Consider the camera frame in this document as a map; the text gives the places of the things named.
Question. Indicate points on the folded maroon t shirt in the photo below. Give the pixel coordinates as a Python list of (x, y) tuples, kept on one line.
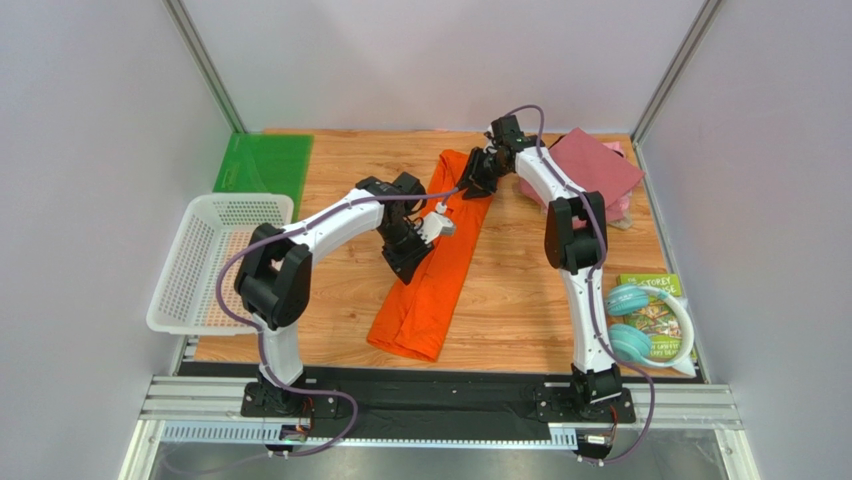
[(592, 166)]

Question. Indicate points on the white plastic basket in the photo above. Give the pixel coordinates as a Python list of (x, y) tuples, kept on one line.
[(214, 227)]

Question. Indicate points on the aluminium frame rail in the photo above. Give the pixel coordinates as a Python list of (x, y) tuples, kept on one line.
[(187, 429)]

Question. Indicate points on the green picture book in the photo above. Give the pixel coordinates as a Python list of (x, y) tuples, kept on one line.
[(659, 313)]

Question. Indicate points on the green cutting mat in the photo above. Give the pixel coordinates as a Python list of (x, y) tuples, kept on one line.
[(266, 163)]

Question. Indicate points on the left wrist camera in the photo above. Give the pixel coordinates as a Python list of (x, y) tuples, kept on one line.
[(436, 224)]

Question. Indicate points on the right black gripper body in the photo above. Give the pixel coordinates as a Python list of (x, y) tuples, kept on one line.
[(480, 175)]

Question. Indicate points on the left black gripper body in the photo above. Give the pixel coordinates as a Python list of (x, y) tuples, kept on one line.
[(403, 245)]

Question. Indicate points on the teal headphones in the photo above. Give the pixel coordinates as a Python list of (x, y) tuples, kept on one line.
[(632, 319)]

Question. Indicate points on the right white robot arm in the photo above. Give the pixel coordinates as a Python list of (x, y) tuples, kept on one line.
[(575, 244)]

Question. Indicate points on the orange t shirt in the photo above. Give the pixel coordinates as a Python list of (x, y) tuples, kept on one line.
[(415, 318)]

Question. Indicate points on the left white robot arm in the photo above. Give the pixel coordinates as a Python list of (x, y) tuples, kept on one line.
[(276, 268)]

